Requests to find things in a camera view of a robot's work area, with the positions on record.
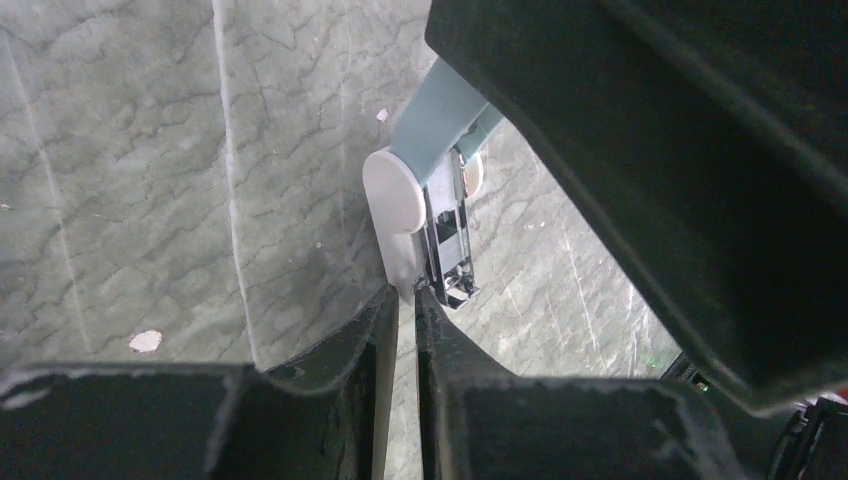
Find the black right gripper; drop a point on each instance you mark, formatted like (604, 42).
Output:
(807, 440)

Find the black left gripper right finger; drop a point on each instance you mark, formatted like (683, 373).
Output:
(478, 420)

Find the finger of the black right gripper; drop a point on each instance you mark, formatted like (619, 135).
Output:
(705, 142)

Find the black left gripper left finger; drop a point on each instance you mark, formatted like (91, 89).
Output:
(323, 414)

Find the light blue small box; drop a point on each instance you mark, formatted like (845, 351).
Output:
(417, 187)

